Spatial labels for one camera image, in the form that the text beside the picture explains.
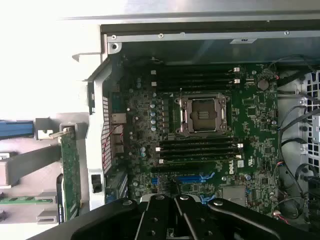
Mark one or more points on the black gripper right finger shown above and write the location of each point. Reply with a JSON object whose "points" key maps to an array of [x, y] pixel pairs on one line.
{"points": [[200, 225]]}

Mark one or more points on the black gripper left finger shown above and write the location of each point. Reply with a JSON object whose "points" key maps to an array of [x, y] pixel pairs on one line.
{"points": [[152, 220]]}

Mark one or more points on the silver finned chipset heatsink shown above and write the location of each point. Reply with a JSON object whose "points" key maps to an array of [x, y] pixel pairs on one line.
{"points": [[233, 193]]}

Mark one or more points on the blue expansion slot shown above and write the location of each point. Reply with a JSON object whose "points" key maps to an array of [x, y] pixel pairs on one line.
{"points": [[187, 179]]}

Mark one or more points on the long black expansion slot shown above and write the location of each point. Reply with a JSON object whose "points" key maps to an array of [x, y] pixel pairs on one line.
{"points": [[175, 169]]}

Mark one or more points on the RAM slot white clips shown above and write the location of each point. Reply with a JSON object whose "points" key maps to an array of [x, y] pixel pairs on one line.
{"points": [[197, 147], [197, 160], [195, 70], [195, 82]]}

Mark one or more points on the RAM slot black clips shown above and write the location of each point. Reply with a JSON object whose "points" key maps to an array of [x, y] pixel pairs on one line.
{"points": [[195, 88], [195, 76], [197, 153]]}

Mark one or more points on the silver USB port block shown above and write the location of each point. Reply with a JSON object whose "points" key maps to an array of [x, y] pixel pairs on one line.
{"points": [[118, 143]]}

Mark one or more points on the silver ethernet port block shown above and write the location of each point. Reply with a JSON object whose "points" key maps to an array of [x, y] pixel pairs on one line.
{"points": [[118, 118]]}

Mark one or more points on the green Dell motherboard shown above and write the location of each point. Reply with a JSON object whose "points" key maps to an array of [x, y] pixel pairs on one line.
{"points": [[250, 130]]}

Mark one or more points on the silver CPU socket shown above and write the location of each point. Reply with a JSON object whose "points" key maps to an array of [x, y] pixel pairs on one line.
{"points": [[202, 115]]}

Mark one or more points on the green RAM stick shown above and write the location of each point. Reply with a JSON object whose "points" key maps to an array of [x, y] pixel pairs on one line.
{"points": [[25, 200]]}

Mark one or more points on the thin metal locking lever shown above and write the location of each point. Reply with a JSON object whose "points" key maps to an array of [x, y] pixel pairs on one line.
{"points": [[181, 93]]}

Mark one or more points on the grey printed parts rack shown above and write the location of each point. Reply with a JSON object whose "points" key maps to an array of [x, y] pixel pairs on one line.
{"points": [[22, 165]]}

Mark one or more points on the round coin cell battery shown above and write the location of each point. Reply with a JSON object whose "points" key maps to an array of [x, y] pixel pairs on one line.
{"points": [[263, 84]]}

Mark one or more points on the hard disk in blue carrier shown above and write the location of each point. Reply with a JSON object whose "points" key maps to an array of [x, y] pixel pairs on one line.
{"points": [[15, 129]]}

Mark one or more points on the grey metal PC case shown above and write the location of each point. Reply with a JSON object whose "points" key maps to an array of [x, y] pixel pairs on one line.
{"points": [[200, 52]]}

